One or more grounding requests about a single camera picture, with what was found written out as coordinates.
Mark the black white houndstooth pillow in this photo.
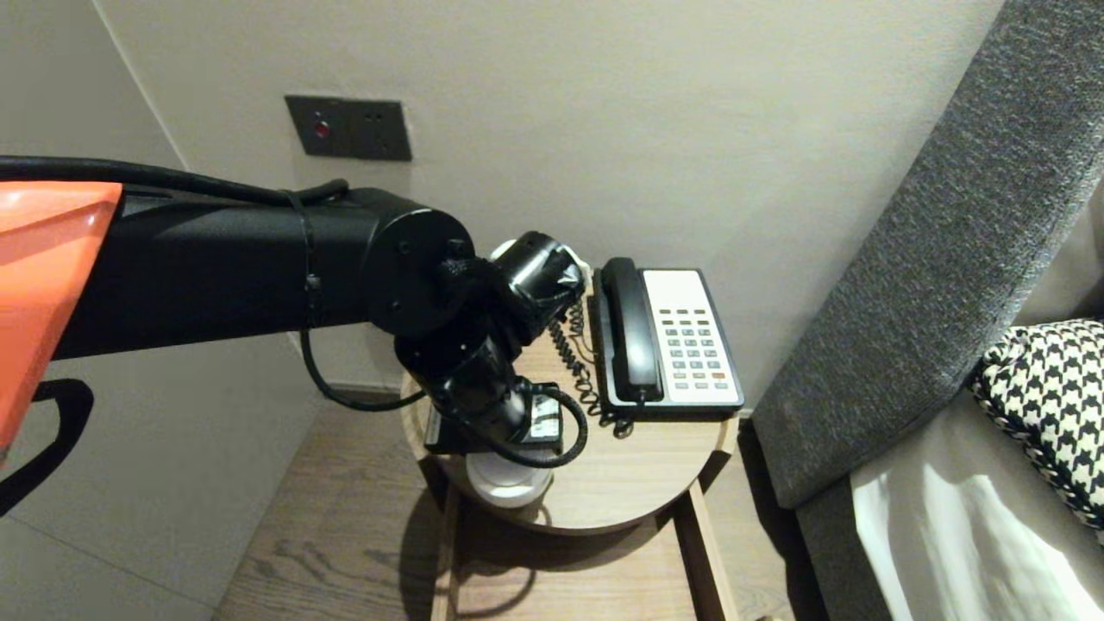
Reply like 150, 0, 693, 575
963, 320, 1104, 550

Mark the round wooden bedside table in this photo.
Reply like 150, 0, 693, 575
402, 269, 741, 537

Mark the curved wooden table drawer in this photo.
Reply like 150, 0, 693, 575
430, 479, 741, 621

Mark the black telephone handset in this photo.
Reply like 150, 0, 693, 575
599, 258, 665, 404

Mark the smooth black cable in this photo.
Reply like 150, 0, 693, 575
0, 155, 427, 518

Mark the beige wall socket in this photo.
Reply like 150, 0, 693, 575
363, 296, 405, 330

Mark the dark wall switch panel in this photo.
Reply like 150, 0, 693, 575
285, 95, 414, 163

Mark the white left wrist camera unit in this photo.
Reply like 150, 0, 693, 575
490, 238, 598, 292

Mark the grey fabric bed headboard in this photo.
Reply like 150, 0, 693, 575
750, 0, 1104, 621

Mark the white round smart speaker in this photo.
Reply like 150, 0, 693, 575
466, 448, 554, 510

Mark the white bed sheet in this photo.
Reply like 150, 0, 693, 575
849, 172, 1104, 621

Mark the black and white desk telephone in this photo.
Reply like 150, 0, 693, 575
591, 268, 746, 423

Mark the black coiled phone cord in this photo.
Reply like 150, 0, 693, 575
549, 298, 636, 438

